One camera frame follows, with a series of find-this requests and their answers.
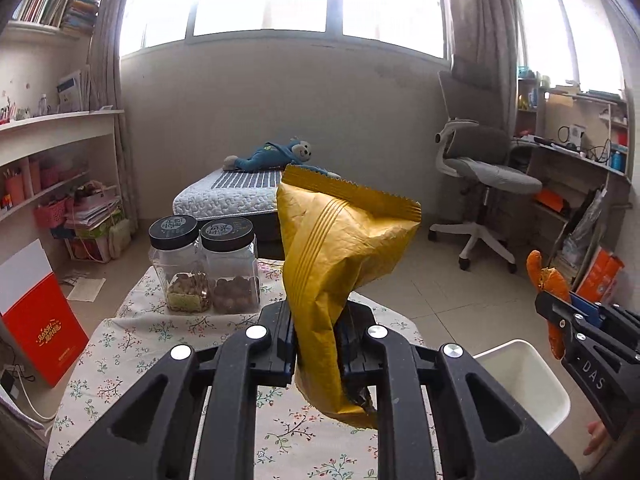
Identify red white paper bag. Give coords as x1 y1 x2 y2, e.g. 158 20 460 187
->
0 239 90 388

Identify person's right hand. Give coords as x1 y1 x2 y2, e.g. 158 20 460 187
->
585 420 614 456

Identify white cable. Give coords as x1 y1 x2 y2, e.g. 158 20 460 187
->
12 364 57 423

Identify white bookshelf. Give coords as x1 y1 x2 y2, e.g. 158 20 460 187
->
0 0 127 263

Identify silver plastic bag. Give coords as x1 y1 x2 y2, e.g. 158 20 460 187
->
562 187 607 267

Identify clear plastic jar black lid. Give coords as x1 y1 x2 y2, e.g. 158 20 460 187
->
148 215 211 313
200 218 262 314

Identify orange box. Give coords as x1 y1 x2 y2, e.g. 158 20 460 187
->
532 187 569 217

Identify pink storage basket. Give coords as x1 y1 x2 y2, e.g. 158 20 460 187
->
32 195 69 232

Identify narrow window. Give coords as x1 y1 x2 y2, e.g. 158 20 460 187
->
517 0 627 95

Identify blue monkey plush toy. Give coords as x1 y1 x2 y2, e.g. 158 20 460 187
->
222 136 341 179

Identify large window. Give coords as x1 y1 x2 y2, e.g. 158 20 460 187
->
120 0 452 59

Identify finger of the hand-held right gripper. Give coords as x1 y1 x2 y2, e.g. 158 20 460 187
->
570 294 640 356
535 291 591 356

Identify white paper sheets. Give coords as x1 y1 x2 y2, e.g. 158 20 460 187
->
60 272 107 304

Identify dark grey ottoman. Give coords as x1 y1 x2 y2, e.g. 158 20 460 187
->
172 165 346 258

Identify floral tablecloth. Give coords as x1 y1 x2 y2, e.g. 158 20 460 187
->
44 259 446 480

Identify wooden desk with shelves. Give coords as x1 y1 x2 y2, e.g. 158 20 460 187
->
515 77 632 292

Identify grey patterned curtain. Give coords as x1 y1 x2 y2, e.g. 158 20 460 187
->
447 0 522 137
86 0 139 233

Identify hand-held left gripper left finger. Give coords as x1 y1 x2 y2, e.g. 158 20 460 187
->
50 301 296 480

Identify orange paper bag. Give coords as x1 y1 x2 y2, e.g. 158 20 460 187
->
575 247 626 307

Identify grey office chair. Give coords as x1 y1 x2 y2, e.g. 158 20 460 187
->
429 70 544 274

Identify grey quilted mat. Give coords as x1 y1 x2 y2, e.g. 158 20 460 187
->
172 166 346 222

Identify white trash bin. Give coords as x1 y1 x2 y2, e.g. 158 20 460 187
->
472 339 572 436

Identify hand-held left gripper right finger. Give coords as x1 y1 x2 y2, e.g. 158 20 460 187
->
340 305 581 480

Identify yellow snack wrapper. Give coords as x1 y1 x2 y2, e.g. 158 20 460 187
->
276 163 422 430

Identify orange peel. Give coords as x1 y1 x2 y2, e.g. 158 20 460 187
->
526 250 572 361

